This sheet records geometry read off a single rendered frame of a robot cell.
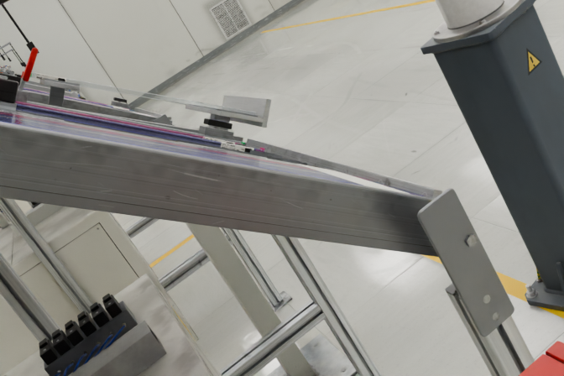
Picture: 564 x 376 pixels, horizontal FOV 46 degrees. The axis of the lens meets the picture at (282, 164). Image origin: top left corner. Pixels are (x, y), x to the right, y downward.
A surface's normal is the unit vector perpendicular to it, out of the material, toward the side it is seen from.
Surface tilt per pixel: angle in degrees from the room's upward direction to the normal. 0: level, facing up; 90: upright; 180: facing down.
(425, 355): 0
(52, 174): 90
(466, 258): 90
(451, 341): 0
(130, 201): 90
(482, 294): 90
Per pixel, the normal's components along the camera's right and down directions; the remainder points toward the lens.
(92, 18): 0.37, 0.12
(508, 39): 0.54, -0.01
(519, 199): -0.68, 0.57
